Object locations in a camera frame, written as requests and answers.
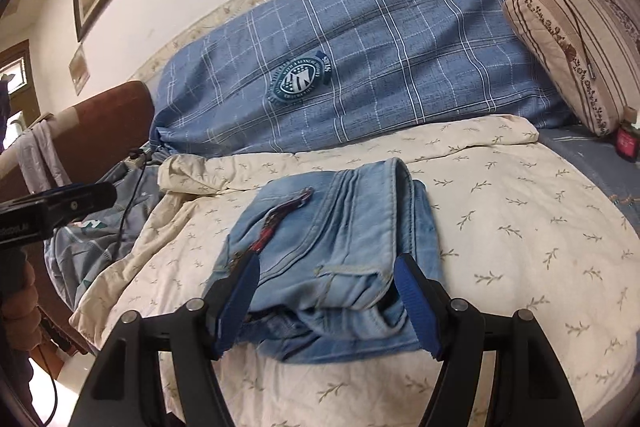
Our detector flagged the light blue denim pants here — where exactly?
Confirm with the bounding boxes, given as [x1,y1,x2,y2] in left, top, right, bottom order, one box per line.
[205,157,444,364]

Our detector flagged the person's left hand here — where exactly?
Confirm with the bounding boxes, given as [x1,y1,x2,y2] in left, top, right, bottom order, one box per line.
[1,261,41,352]

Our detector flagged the grey cloth on headboard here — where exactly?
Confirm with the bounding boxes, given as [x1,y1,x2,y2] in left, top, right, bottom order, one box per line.
[14,120,72,194]

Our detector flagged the brown wooden headboard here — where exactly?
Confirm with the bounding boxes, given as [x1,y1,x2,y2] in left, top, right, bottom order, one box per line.
[26,81,154,355]

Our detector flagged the cream leaf-print quilt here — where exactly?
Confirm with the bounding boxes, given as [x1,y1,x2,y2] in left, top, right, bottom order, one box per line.
[70,115,639,426]

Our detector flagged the grey-blue patterned bedsheet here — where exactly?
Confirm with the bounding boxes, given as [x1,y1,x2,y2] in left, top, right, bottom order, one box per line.
[539,124,640,232]

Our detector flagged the small red jar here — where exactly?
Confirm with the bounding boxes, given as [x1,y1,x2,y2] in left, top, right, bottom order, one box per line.
[615,121,640,162]

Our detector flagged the blue plaid duvet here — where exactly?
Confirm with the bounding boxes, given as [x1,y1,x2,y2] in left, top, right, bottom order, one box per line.
[150,0,570,157]

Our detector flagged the brown striped pillow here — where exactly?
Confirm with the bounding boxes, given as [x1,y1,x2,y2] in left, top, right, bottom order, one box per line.
[503,0,639,136]

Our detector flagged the black cable on bed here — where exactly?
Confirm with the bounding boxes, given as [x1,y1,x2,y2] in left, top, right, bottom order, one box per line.
[112,148,151,263]

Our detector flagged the wooden window frame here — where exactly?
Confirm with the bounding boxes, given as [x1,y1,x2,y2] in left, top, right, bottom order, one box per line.
[1,40,40,150]

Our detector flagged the small wall sticker card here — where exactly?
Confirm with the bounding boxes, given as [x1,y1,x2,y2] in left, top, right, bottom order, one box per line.
[68,46,90,95]

